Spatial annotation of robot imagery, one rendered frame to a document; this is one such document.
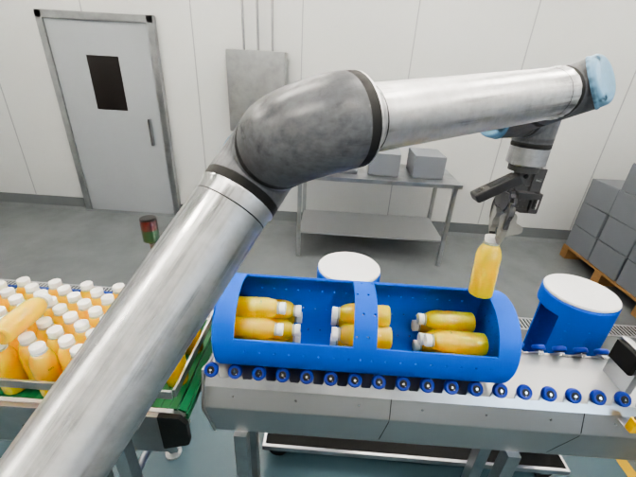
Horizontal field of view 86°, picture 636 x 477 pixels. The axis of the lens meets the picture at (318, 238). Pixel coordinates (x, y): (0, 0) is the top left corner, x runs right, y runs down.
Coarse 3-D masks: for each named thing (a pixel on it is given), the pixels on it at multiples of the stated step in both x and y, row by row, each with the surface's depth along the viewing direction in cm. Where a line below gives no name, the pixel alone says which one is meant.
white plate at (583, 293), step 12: (552, 276) 155; (564, 276) 155; (576, 276) 156; (552, 288) 146; (564, 288) 147; (576, 288) 147; (588, 288) 148; (600, 288) 148; (564, 300) 139; (576, 300) 139; (588, 300) 139; (600, 300) 140; (612, 300) 140; (600, 312) 134; (612, 312) 134
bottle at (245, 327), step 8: (240, 320) 104; (248, 320) 104; (256, 320) 104; (264, 320) 104; (272, 320) 106; (240, 328) 103; (248, 328) 103; (256, 328) 103; (264, 328) 103; (272, 328) 104; (240, 336) 103; (248, 336) 103; (256, 336) 103; (264, 336) 103; (272, 336) 104
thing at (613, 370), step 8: (616, 344) 114; (624, 344) 111; (632, 344) 110; (616, 352) 113; (624, 352) 111; (632, 352) 108; (608, 360) 118; (616, 360) 113; (624, 360) 110; (632, 360) 107; (608, 368) 118; (616, 368) 115; (624, 368) 110; (632, 368) 107; (608, 376) 118; (616, 376) 115; (624, 376) 112; (632, 376) 109; (616, 384) 114; (624, 384) 112; (632, 384) 110
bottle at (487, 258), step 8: (480, 248) 96; (488, 248) 94; (496, 248) 93; (480, 256) 95; (488, 256) 94; (496, 256) 93; (480, 264) 95; (488, 264) 94; (496, 264) 94; (472, 272) 98; (480, 272) 96; (488, 272) 95; (496, 272) 95; (472, 280) 98; (480, 280) 96; (488, 280) 95; (472, 288) 98; (480, 288) 97; (488, 288) 96; (480, 296) 97; (488, 296) 97
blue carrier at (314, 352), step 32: (256, 288) 122; (288, 288) 121; (320, 288) 120; (352, 288) 118; (384, 288) 117; (416, 288) 114; (448, 288) 110; (224, 320) 97; (320, 320) 124; (480, 320) 119; (512, 320) 97; (224, 352) 99; (256, 352) 98; (288, 352) 98; (320, 352) 97; (352, 352) 97; (384, 352) 96; (416, 352) 96; (512, 352) 95
